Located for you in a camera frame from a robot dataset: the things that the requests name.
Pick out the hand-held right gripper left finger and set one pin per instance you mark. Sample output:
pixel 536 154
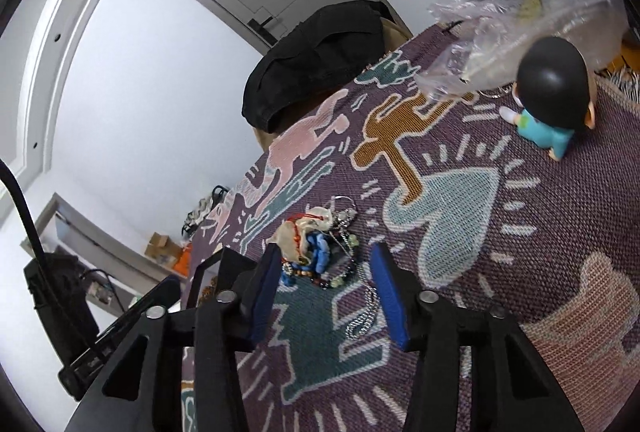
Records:
pixel 265 294

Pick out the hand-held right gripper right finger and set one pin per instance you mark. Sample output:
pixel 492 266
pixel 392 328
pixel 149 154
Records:
pixel 392 299

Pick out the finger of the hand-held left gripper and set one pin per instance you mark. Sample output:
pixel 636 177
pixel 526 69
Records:
pixel 155 294

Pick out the pile of bead jewelry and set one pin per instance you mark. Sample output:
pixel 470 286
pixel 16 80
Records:
pixel 315 242

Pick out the brown cardboard box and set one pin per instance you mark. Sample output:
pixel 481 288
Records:
pixel 157 244

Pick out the purple printed blanket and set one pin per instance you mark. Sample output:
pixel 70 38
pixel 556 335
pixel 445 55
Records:
pixel 525 237

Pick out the black jacket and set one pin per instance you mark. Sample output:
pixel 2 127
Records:
pixel 310 61

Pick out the tan chair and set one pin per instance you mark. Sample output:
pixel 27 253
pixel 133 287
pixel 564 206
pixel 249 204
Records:
pixel 395 31

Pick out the black-haired figurine in blue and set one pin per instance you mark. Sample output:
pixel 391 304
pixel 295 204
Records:
pixel 550 76

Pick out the striped woven cloth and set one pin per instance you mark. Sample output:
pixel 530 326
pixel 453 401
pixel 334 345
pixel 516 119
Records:
pixel 622 84

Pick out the clear plastic bag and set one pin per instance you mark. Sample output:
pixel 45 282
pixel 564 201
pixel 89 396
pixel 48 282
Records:
pixel 525 11

